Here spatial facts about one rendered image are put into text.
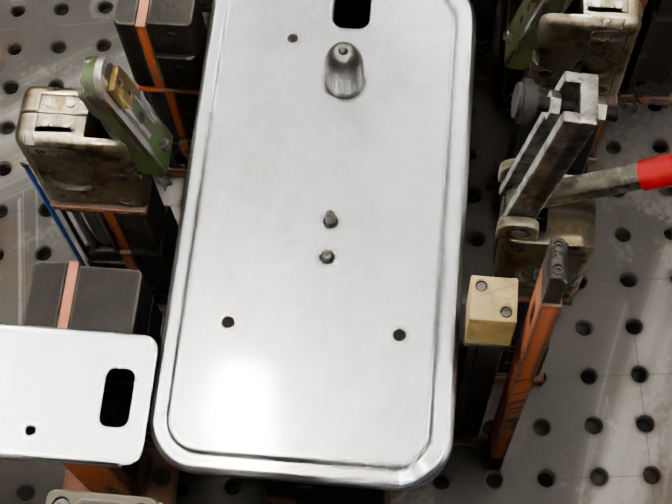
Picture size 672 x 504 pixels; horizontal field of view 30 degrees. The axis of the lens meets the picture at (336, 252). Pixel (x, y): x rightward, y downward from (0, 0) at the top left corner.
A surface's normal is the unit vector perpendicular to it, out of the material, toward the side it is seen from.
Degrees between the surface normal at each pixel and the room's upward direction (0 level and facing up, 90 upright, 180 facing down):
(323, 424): 0
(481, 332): 90
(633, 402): 0
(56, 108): 0
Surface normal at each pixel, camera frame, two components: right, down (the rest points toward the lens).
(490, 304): -0.04, -0.38
